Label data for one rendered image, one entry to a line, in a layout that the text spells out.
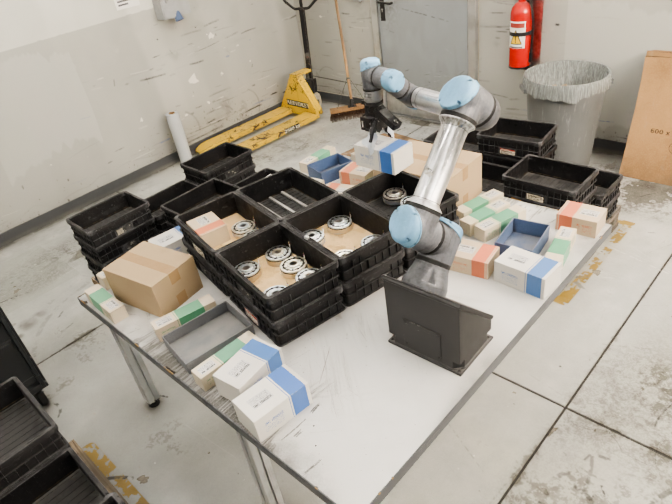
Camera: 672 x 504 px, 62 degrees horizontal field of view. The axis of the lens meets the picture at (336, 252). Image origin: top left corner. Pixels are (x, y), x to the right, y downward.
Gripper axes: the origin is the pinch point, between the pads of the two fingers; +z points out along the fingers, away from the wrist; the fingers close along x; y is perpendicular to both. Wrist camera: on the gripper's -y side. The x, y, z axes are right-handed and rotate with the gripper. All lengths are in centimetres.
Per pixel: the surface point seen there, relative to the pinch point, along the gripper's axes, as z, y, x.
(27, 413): 62, 66, 147
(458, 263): 37, -38, 7
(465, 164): 20.8, -12.8, -38.7
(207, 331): 40, 19, 87
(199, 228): 20, 51, 61
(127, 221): 55, 159, 49
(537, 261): 32, -65, -3
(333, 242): 27.8, 3.8, 31.0
